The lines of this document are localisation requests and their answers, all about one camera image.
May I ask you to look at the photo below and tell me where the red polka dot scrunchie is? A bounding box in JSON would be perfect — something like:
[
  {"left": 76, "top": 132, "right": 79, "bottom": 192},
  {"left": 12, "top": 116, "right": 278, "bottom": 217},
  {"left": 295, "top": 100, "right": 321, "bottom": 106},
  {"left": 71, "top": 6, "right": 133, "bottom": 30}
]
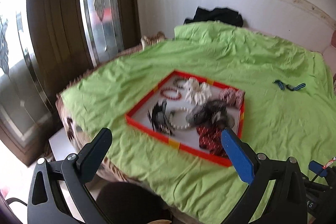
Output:
[{"left": 197, "top": 126, "right": 228, "bottom": 158}]

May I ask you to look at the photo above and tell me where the wooden door with glass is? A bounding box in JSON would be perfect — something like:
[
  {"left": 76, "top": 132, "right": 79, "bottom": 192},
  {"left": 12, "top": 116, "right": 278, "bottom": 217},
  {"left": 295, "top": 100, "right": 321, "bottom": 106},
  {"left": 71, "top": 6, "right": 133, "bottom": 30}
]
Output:
[{"left": 1, "top": 0, "right": 140, "bottom": 165}]

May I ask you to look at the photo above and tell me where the black garment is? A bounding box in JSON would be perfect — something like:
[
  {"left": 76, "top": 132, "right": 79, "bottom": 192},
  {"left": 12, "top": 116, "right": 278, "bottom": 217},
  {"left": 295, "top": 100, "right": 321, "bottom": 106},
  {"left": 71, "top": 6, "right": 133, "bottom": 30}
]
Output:
[{"left": 183, "top": 7, "right": 244, "bottom": 27}]

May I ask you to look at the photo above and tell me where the leopard print scrunchie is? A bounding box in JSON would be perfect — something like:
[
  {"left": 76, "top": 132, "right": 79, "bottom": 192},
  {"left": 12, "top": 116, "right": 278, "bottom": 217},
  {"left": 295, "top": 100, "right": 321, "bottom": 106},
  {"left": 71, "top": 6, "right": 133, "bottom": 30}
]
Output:
[{"left": 173, "top": 77, "right": 188, "bottom": 90}]

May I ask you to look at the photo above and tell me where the brown patterned blanket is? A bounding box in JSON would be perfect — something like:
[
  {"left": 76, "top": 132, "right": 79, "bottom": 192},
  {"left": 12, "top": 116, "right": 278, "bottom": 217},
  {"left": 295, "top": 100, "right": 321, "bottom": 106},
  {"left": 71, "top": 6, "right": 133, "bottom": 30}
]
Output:
[{"left": 55, "top": 31, "right": 169, "bottom": 188}]

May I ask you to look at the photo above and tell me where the white pearl bracelet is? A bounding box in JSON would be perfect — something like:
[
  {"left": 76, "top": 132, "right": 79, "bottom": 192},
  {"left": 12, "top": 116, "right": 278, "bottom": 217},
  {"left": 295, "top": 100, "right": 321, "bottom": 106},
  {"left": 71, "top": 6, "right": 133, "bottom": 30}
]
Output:
[{"left": 169, "top": 107, "right": 197, "bottom": 131}]

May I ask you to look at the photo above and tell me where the red bead bracelet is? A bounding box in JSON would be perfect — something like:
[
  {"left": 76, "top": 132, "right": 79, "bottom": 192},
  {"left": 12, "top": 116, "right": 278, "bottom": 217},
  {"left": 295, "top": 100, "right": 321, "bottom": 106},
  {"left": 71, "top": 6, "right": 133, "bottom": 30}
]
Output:
[{"left": 159, "top": 86, "right": 183, "bottom": 101}]

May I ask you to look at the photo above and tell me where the red and white tray box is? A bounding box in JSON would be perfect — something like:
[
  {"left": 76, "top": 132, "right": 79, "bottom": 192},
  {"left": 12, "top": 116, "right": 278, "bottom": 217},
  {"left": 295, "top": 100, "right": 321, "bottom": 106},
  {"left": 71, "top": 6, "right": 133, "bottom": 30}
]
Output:
[{"left": 125, "top": 70, "right": 238, "bottom": 167}]

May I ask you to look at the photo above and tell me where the red white checked scrunchie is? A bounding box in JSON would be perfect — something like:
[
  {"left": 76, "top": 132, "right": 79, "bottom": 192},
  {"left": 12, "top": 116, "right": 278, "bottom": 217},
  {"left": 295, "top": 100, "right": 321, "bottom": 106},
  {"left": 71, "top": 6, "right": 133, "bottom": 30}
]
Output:
[{"left": 219, "top": 88, "right": 245, "bottom": 109}]

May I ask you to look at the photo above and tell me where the black hair claw clip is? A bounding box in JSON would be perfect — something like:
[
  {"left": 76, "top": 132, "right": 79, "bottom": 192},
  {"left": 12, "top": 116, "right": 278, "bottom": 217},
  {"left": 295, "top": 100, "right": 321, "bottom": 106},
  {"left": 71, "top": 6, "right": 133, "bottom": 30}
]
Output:
[{"left": 147, "top": 99, "right": 174, "bottom": 136}]

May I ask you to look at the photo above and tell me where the green bed sheet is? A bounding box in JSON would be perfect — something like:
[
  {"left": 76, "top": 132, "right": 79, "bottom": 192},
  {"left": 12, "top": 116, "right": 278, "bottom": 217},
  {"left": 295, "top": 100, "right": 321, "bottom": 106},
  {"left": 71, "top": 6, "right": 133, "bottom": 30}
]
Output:
[{"left": 60, "top": 22, "right": 335, "bottom": 223}]

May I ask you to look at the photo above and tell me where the black sheer scrunchie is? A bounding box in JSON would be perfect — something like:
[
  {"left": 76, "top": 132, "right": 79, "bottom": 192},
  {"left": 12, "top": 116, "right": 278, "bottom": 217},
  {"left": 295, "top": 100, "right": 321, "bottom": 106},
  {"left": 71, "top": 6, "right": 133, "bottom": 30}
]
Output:
[{"left": 186, "top": 100, "right": 235, "bottom": 129}]

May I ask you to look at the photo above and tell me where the white patterned scrunchie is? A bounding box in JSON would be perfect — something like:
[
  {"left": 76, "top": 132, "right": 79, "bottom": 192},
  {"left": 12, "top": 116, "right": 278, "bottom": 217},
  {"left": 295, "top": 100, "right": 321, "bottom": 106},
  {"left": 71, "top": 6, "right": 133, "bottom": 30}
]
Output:
[{"left": 183, "top": 77, "right": 212, "bottom": 106}]

